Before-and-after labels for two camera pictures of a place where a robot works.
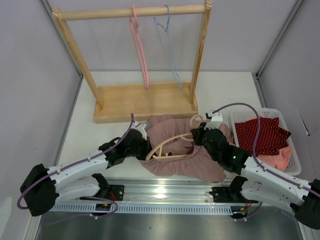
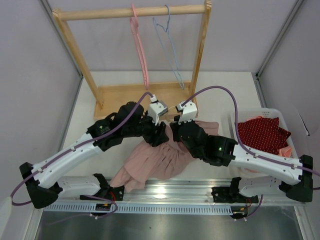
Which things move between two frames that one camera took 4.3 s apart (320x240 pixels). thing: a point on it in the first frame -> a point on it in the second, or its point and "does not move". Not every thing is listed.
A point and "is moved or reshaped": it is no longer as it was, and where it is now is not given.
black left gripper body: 141,150 -> 147,129
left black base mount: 114,192 does not move
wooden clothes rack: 117,102 does not move
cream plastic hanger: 191,126 is moved or reshaped
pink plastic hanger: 138,47 does not move
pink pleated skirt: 174,152 is moved or reshaped
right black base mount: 222,194 does not move
